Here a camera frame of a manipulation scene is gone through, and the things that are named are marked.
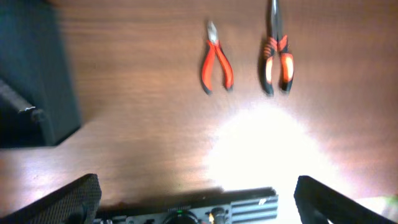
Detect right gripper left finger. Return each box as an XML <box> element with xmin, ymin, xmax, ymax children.
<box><xmin>1</xmin><ymin>174</ymin><xmax>102</xmax><ymax>224</ymax></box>

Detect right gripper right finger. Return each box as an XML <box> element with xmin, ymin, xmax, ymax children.
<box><xmin>294</xmin><ymin>175</ymin><xmax>395</xmax><ymax>224</ymax></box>

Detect orange black long-nose pliers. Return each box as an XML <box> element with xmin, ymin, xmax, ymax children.
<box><xmin>261</xmin><ymin>0</ymin><xmax>294</xmax><ymax>96</ymax></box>

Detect small red cutting pliers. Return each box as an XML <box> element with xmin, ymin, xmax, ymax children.
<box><xmin>201</xmin><ymin>21</ymin><xmax>234</xmax><ymax>95</ymax></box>

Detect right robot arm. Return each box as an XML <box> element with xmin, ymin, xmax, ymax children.
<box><xmin>1</xmin><ymin>174</ymin><xmax>391</xmax><ymax>224</ymax></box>

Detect dark green open box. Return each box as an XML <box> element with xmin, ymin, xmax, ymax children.
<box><xmin>1</xmin><ymin>1</ymin><xmax>82</xmax><ymax>149</ymax></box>

